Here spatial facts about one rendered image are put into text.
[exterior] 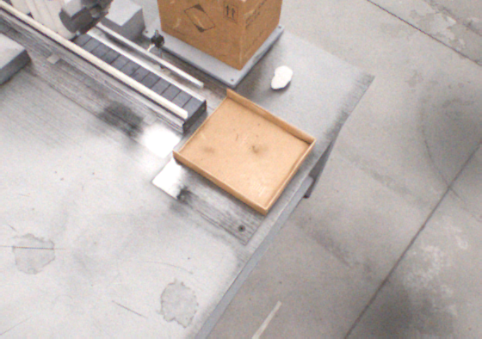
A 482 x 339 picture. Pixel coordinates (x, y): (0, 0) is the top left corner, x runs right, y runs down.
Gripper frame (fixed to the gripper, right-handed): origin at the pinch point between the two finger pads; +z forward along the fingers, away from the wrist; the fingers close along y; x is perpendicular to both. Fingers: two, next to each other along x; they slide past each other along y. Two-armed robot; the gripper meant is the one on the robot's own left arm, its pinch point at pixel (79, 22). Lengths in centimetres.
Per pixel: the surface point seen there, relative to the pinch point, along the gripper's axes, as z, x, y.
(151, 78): -9.8, 24.1, -1.2
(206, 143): -22, 45, 5
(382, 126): 19, 127, -95
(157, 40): -15.2, 16.8, -8.0
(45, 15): 7.3, -7.8, 3.3
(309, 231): 20, 125, -24
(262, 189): -36, 61, 7
